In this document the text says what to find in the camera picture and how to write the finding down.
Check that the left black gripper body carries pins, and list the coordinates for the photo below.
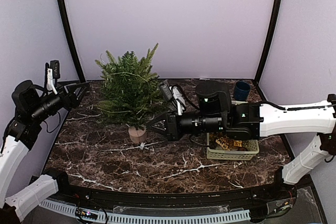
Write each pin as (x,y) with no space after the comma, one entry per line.
(65,102)

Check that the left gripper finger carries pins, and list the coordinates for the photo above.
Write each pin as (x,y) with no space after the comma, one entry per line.
(75,86)
(78,96)

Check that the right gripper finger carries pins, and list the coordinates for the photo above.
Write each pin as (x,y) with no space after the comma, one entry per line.
(158,130)
(159,121)

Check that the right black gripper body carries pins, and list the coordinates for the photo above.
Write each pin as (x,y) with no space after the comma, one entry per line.
(174,134)

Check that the small green christmas tree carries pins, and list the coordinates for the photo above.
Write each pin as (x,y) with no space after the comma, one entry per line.
(130,89)

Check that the pale green plastic basket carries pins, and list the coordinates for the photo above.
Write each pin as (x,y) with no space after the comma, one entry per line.
(214,151)

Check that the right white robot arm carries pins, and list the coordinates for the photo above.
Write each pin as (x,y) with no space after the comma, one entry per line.
(215,113)

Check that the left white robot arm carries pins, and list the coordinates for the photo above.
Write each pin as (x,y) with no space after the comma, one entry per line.
(19,138)

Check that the round wooden tree base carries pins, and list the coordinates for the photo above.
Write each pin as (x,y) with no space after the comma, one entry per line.
(137,136)

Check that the dark blue mug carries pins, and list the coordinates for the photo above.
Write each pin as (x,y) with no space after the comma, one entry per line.
(241,91)

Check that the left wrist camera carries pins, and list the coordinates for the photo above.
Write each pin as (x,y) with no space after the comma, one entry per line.
(52,75)

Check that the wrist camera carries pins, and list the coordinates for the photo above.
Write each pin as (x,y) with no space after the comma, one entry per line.
(173,95)
(52,75)

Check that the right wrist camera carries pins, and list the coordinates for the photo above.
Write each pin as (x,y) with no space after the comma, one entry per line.
(173,95)

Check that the white cable duct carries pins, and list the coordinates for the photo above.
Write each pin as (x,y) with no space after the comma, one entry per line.
(143,215)

